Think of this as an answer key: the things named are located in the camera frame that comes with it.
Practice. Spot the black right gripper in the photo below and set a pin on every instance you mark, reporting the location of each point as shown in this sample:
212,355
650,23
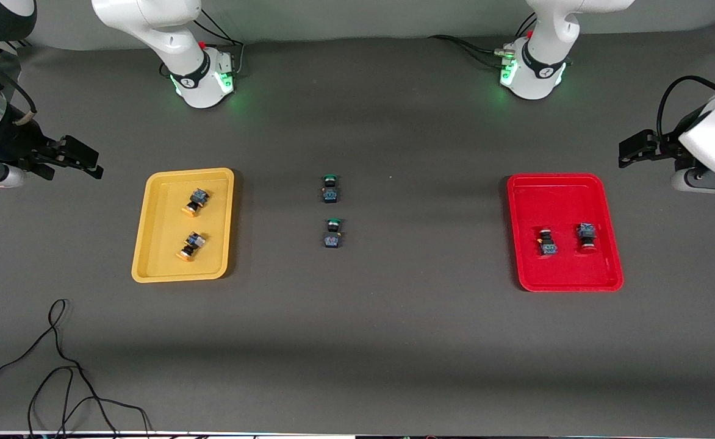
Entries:
17,144

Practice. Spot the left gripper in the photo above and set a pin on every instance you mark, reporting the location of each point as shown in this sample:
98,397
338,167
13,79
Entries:
666,148

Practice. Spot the red mushroom push button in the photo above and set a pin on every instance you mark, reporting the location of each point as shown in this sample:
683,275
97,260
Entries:
586,235
547,242

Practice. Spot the yellow push button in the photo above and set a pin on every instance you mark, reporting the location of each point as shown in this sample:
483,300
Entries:
191,246
196,202

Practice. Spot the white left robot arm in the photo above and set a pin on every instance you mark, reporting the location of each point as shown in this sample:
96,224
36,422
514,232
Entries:
546,36

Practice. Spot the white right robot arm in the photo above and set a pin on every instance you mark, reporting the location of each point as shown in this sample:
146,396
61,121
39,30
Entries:
174,36

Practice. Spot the red plastic tray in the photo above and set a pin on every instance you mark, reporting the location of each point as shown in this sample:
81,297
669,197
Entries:
553,201

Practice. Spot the yellow plastic tray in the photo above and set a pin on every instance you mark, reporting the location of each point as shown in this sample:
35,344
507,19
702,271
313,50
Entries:
214,244

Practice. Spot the green push button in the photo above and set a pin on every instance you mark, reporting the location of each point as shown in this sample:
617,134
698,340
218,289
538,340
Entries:
332,234
330,189

